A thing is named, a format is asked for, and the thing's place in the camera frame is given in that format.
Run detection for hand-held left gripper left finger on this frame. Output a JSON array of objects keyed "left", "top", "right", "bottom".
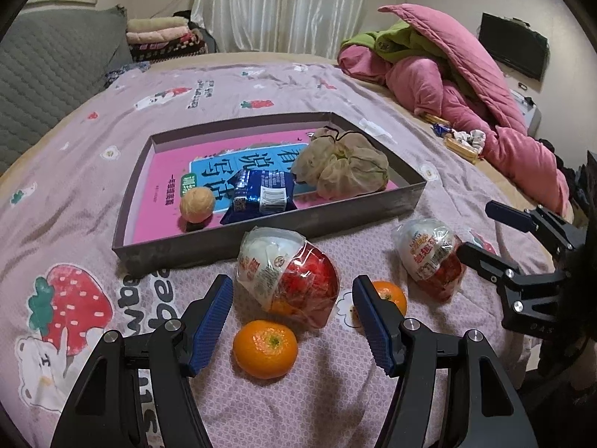
[{"left": 50, "top": 274, "right": 234, "bottom": 448}]

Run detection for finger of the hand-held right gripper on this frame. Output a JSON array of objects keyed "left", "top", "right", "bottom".
[
  {"left": 456, "top": 242, "right": 521, "bottom": 285},
  {"left": 485, "top": 200, "right": 586, "bottom": 257}
]

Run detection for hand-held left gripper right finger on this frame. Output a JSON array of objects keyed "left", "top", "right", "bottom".
[{"left": 352, "top": 275, "right": 539, "bottom": 448}]

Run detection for orange tangerine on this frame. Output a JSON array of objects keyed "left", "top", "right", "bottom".
[
  {"left": 232, "top": 320, "right": 298, "bottom": 380},
  {"left": 371, "top": 281, "right": 407, "bottom": 318}
]

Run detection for red egg-shaped snack pack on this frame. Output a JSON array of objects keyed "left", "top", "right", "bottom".
[
  {"left": 396, "top": 218, "right": 467, "bottom": 302},
  {"left": 237, "top": 226, "right": 341, "bottom": 330}
]

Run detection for grey shallow cardboard box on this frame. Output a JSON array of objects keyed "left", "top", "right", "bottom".
[{"left": 112, "top": 112, "right": 427, "bottom": 278}]

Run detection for walnut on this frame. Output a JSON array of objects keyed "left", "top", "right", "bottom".
[{"left": 180, "top": 187, "right": 216, "bottom": 223}]

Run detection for blue snack packet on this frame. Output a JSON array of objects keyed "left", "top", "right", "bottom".
[{"left": 219, "top": 169, "right": 299, "bottom": 225}]

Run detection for beige sheer scrunchie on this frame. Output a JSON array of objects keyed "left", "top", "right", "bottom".
[{"left": 296, "top": 126, "right": 390, "bottom": 199}]

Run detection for beige bed sheet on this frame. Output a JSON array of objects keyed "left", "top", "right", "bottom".
[{"left": 0, "top": 51, "right": 579, "bottom": 262}]

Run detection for dark clothes pile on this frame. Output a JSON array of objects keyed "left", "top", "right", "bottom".
[{"left": 541, "top": 137, "right": 597, "bottom": 225}]

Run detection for wafer biscuit packet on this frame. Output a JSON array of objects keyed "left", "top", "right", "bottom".
[{"left": 443, "top": 133, "right": 481, "bottom": 164}]

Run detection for white floral scrunchie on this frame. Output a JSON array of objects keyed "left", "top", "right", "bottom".
[{"left": 454, "top": 128, "right": 487, "bottom": 152}]

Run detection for white electronic device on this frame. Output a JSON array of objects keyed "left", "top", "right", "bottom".
[{"left": 510, "top": 81, "right": 544, "bottom": 131}]

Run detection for pink book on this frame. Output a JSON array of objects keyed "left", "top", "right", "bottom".
[{"left": 132, "top": 127, "right": 402, "bottom": 245}]

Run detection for pink quilt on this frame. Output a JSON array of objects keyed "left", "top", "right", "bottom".
[{"left": 337, "top": 4, "right": 572, "bottom": 215}]

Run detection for black television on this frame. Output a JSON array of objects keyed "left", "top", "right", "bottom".
[{"left": 478, "top": 12, "right": 550, "bottom": 82}]

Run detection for pink strawberry printed bedsheet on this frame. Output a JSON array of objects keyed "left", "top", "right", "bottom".
[{"left": 0, "top": 60, "right": 560, "bottom": 448}]

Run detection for green blanket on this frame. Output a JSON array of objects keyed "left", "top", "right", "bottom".
[{"left": 343, "top": 19, "right": 476, "bottom": 103}]

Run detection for blue patterned cloth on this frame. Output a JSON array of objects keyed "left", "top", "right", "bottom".
[{"left": 105, "top": 60, "right": 152, "bottom": 87}]

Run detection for dark patterned folded blanket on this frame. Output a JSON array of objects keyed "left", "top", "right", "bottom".
[{"left": 131, "top": 37, "right": 208, "bottom": 62}]

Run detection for pink folded blanket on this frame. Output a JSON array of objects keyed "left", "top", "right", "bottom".
[{"left": 127, "top": 28, "right": 192, "bottom": 45}]

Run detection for white curtain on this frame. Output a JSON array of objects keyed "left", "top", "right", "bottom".
[{"left": 191, "top": 0, "right": 411, "bottom": 54}]

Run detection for beige folded blanket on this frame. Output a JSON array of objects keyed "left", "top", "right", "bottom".
[{"left": 127, "top": 16, "right": 187, "bottom": 33}]

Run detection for grey quilted headboard cover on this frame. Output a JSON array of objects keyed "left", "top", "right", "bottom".
[{"left": 0, "top": 2, "right": 136, "bottom": 173}]

